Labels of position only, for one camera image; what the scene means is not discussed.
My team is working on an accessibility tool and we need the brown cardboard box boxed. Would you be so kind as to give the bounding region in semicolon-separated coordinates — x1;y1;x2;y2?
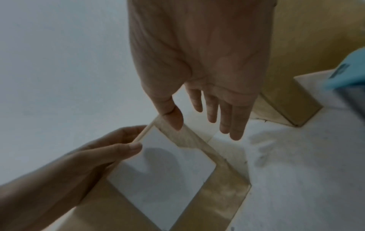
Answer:
42;113;252;231
252;0;365;127

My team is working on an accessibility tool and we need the blue white tape dispenser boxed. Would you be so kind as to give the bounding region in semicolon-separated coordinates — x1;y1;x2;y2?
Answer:
325;46;365;124

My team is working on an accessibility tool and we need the person's right hand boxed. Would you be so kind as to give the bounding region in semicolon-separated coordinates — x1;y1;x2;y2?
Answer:
127;0;277;141

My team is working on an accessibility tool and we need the person's left hand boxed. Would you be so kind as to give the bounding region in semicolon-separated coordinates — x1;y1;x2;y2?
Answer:
0;125;149;231

